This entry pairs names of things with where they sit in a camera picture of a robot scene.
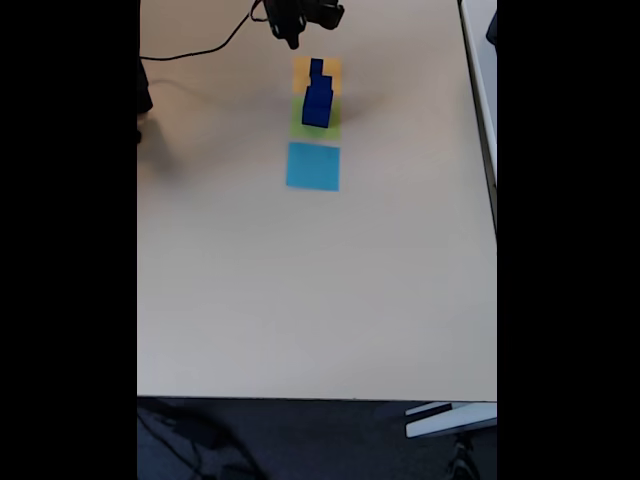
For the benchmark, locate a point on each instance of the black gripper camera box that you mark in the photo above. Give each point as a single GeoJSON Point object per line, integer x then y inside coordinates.
{"type": "Point", "coordinates": [327, 12]}

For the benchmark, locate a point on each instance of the dark blue object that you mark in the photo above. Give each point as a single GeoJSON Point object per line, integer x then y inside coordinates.
{"type": "Point", "coordinates": [492, 27]}

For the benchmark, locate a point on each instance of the orange paper square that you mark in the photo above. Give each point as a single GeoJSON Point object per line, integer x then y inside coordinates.
{"type": "Point", "coordinates": [300, 75]}

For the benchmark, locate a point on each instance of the small blue cube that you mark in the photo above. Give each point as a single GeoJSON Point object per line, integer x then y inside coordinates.
{"type": "Point", "coordinates": [316, 66]}

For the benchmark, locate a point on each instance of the light blue paper square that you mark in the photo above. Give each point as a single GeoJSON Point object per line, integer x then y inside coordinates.
{"type": "Point", "coordinates": [313, 167]}

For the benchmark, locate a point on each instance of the medium blue cube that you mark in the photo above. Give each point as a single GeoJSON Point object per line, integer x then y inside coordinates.
{"type": "Point", "coordinates": [322, 82]}

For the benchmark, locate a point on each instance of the large blue cube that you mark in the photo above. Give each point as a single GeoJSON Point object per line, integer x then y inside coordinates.
{"type": "Point", "coordinates": [316, 112]}

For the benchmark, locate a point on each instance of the green paper square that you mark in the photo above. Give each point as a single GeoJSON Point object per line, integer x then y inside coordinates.
{"type": "Point", "coordinates": [297, 122]}

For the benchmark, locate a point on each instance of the white table foot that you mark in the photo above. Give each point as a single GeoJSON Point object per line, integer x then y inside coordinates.
{"type": "Point", "coordinates": [450, 420]}

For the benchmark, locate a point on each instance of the white neighbouring table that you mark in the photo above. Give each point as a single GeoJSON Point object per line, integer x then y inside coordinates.
{"type": "Point", "coordinates": [480, 100]}

